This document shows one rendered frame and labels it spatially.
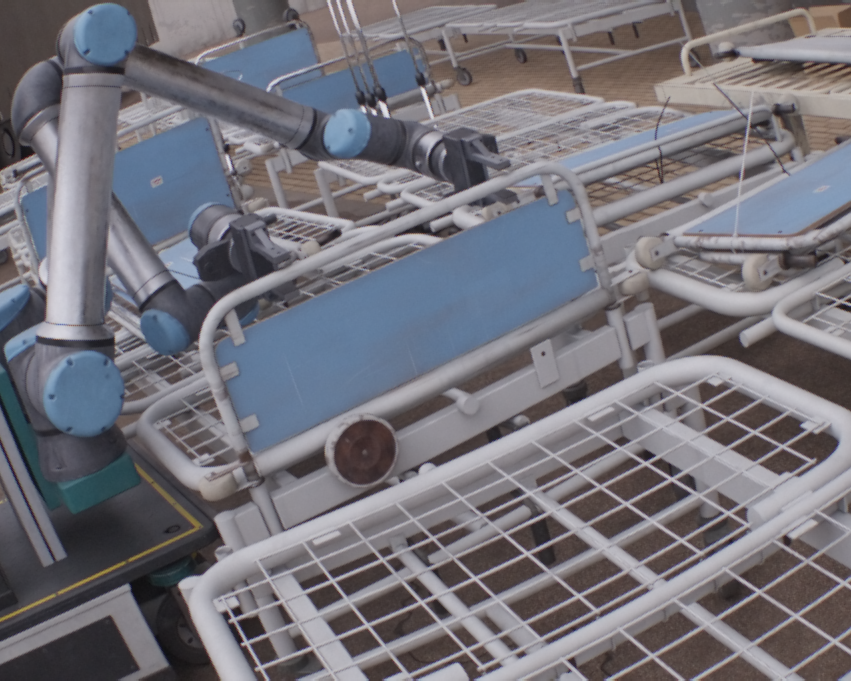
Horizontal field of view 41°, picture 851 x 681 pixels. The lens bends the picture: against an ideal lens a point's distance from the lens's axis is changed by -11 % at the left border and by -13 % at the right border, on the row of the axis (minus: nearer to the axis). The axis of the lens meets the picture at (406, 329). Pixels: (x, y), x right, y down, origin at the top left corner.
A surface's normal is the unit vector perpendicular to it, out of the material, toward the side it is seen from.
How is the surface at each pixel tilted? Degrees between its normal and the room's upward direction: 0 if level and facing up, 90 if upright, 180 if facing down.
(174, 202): 90
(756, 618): 0
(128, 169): 90
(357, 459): 90
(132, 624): 90
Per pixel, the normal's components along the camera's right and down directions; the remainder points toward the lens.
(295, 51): 0.30, 0.22
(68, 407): 0.52, 0.20
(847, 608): -0.29, -0.90
